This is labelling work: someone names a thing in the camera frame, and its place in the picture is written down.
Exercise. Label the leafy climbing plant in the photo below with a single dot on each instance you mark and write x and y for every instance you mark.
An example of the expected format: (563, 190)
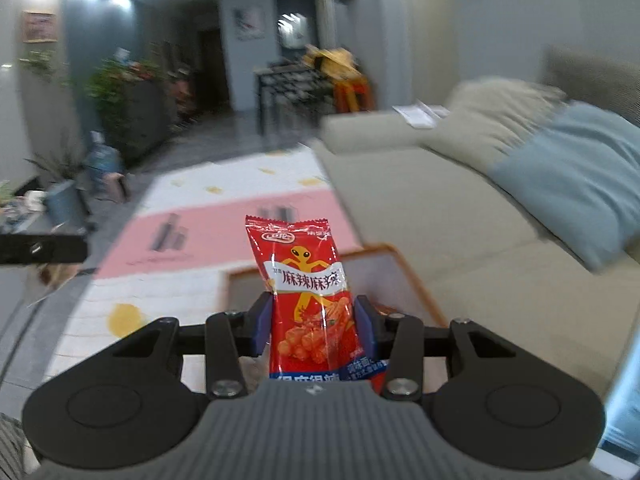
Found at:
(112, 100)

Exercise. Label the hanging wall plant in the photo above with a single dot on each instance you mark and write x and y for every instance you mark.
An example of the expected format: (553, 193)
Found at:
(42, 62)

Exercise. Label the small wall picture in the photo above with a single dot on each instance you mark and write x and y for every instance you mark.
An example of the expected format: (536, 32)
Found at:
(249, 24)

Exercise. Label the orange stool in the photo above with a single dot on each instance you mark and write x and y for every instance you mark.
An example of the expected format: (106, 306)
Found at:
(352, 96)

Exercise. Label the large water bottle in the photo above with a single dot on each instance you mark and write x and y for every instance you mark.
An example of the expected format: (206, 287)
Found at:
(102, 162)

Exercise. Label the white papers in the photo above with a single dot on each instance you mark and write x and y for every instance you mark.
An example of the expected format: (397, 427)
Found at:
(420, 114)

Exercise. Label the shelf with toys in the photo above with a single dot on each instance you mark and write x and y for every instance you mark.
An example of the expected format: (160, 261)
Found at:
(182, 95)

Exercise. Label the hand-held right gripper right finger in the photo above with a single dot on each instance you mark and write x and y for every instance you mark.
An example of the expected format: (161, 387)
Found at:
(366, 327)

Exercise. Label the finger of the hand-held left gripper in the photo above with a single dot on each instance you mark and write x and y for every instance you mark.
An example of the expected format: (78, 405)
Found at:
(45, 249)

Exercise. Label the low grey bench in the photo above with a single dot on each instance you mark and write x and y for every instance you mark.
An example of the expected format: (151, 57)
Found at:
(22, 222)

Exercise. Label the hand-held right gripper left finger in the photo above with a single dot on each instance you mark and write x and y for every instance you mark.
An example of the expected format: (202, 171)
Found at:
(262, 325)

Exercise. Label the pink space heater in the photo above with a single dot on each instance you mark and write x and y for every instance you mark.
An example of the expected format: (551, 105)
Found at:
(117, 187)

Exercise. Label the long-leaf potted plant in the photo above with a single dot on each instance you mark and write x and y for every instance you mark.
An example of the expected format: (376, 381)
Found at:
(52, 165)

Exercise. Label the checked pink printed tablecloth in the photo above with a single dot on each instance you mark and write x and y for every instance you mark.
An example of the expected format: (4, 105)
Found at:
(200, 240)

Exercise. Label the yellow cloth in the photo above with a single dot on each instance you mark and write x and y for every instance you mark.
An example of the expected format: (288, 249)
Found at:
(332, 62)

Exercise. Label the beige cushion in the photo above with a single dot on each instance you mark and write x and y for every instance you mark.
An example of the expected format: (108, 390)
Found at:
(495, 115)

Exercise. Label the light blue cushion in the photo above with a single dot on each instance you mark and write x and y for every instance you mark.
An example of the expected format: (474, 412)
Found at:
(575, 180)

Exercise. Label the beige sofa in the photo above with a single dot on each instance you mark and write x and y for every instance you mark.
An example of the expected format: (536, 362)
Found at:
(450, 200)

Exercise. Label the framed wall picture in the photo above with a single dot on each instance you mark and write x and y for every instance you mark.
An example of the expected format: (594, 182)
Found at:
(39, 26)

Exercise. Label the dark dining table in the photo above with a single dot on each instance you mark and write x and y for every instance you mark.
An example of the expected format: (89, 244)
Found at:
(285, 80)

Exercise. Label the orange cardboard box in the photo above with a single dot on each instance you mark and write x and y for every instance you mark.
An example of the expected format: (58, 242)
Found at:
(390, 280)

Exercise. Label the grey striped cloth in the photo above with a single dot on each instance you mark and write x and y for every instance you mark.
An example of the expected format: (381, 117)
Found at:
(10, 452)

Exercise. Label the red snack packet blue band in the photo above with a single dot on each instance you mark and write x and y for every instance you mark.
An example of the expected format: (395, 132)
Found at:
(310, 290)

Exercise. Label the dark grey dresser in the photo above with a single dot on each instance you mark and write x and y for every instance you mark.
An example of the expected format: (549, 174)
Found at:
(147, 115)

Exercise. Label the blue-grey trash bin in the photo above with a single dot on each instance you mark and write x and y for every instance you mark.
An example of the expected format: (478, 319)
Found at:
(64, 207)

